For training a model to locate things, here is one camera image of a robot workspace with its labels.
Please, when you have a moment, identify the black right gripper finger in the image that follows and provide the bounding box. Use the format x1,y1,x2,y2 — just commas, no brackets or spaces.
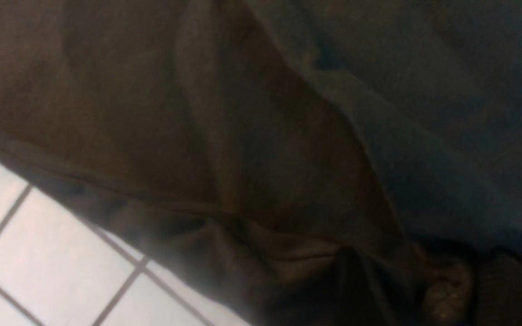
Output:
474,250,522,326

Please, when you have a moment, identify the gray long-sleeve top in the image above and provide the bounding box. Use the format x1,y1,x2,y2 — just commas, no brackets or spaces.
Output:
0,0,522,326

